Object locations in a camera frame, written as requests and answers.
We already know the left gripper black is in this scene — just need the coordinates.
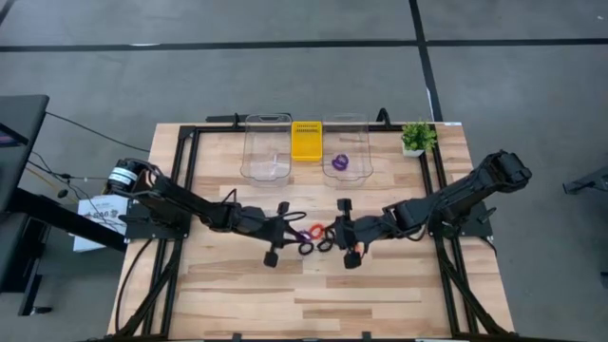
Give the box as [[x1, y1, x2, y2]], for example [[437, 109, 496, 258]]
[[235, 202, 309, 269]]

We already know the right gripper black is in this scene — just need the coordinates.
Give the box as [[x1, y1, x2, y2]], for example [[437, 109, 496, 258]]
[[322, 198, 398, 271]]

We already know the clear plastic bin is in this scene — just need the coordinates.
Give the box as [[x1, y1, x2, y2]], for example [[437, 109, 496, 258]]
[[239, 112, 294, 186], [321, 112, 374, 187]]

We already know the yellow plastic basket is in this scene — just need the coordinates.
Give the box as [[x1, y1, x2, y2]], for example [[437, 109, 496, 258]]
[[291, 121, 324, 162]]

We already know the green plant in white pot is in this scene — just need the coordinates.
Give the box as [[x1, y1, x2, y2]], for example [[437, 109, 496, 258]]
[[401, 121, 438, 159]]

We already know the white printed box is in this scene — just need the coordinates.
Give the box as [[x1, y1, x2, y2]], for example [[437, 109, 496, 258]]
[[73, 193, 130, 253]]

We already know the black floor stand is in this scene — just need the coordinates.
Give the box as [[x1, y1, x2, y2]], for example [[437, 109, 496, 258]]
[[562, 164, 608, 196]]

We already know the black side desk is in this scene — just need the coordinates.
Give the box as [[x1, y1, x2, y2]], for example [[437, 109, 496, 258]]
[[0, 93, 128, 317]]

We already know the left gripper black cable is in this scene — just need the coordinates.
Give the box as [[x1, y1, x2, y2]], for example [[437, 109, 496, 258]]
[[270, 210, 308, 225]]

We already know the black aluminium table frame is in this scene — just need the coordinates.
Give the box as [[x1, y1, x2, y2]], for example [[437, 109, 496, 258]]
[[89, 107, 523, 342]]

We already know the black floor cable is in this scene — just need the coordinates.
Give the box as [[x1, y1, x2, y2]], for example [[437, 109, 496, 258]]
[[45, 110, 152, 154]]

